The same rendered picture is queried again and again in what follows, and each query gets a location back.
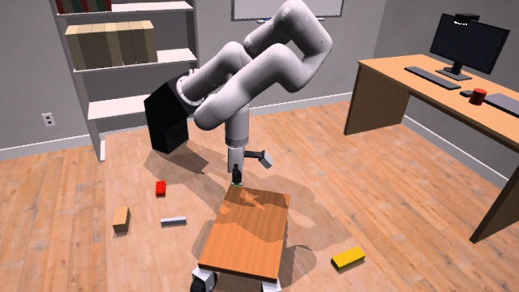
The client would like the grey rectangular bar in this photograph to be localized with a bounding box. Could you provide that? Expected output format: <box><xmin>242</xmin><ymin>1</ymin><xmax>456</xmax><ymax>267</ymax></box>
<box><xmin>161</xmin><ymin>217</ymin><xmax>187</xmax><ymax>226</ymax></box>

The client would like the brown wooden block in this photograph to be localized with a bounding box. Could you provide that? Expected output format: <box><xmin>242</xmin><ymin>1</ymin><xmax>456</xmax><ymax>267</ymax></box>
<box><xmin>113</xmin><ymin>206</ymin><xmax>131</xmax><ymax>233</ymax></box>

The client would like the red toy brick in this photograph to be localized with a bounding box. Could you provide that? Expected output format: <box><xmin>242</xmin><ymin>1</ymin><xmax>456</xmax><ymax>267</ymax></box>
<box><xmin>156</xmin><ymin>181</ymin><xmax>165</xmax><ymax>197</ymax></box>

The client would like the yellow rectangular block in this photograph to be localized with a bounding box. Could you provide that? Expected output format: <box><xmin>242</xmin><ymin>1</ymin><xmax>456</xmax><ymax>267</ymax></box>
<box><xmin>331</xmin><ymin>246</ymin><xmax>366</xmax><ymax>272</ymax></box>

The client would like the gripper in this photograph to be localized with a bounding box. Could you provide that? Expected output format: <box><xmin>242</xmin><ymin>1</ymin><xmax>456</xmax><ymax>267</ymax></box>
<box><xmin>227</xmin><ymin>143</ymin><xmax>248</xmax><ymax>183</ymax></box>

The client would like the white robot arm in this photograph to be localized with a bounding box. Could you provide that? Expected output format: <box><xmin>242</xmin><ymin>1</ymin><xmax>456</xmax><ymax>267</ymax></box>
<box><xmin>176</xmin><ymin>0</ymin><xmax>332</xmax><ymax>147</ymax></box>

